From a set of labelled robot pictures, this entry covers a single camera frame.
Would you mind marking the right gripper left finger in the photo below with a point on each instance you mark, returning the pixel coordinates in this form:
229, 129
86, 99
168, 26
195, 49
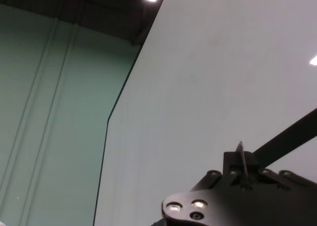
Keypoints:
230, 161

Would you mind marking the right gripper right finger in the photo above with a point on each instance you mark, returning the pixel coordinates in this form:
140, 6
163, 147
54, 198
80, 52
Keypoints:
252, 161

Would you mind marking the short black tape strip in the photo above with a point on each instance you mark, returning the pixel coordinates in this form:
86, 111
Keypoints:
292, 134

